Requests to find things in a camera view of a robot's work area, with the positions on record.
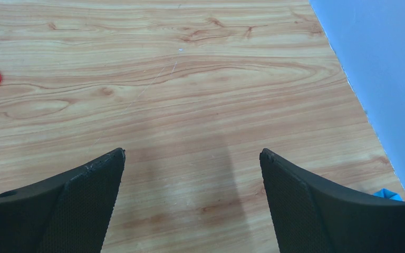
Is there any blue cloth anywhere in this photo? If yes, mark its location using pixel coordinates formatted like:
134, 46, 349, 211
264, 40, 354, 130
373, 188, 403, 201

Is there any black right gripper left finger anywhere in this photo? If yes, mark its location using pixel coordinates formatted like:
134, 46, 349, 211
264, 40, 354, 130
0, 148, 126, 252

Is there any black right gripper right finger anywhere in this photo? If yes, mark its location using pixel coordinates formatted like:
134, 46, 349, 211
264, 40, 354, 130
259, 149, 405, 252

